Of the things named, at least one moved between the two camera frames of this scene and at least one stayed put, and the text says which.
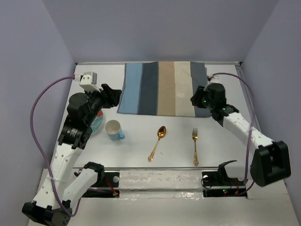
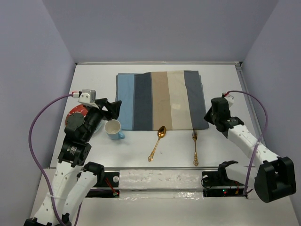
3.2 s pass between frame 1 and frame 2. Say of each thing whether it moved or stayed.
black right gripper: moved
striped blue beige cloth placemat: moved
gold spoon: stayed
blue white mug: stayed
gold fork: stayed
